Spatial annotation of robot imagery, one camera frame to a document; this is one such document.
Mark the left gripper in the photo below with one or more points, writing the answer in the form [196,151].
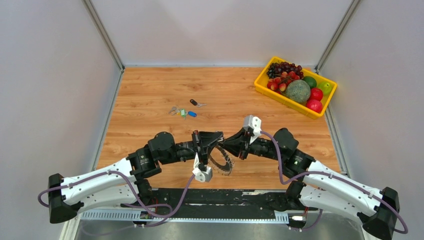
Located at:
[205,140]

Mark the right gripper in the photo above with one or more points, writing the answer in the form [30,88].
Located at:
[238,144]

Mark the silver key with black fob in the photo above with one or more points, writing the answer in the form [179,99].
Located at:
[197,104]

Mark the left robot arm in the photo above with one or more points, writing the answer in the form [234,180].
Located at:
[65,194]

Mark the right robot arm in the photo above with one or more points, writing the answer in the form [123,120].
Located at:
[315,185]

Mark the key bunch with coloured tags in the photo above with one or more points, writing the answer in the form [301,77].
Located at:
[182,112]

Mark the red cherry cluster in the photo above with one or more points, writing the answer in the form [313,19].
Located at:
[279,82]

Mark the green netted melon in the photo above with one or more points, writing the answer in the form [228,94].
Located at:
[298,91]

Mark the dark grape bunch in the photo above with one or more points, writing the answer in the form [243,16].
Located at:
[276,69]

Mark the red pomegranate fruit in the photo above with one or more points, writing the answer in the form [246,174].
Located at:
[314,105]

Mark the red apple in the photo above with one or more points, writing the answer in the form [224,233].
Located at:
[316,94]

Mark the dark green lime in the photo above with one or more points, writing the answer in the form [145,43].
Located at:
[312,83]

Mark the light green apple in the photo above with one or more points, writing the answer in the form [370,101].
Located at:
[325,87]

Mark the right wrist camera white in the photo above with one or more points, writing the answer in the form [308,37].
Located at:
[253,126]

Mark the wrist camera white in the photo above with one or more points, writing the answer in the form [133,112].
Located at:
[201,175]
[253,126]

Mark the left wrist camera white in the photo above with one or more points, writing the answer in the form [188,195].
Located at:
[201,175]

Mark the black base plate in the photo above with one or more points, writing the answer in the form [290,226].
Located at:
[236,204]

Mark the aluminium frame rail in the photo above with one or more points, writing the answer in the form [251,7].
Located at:
[121,222]

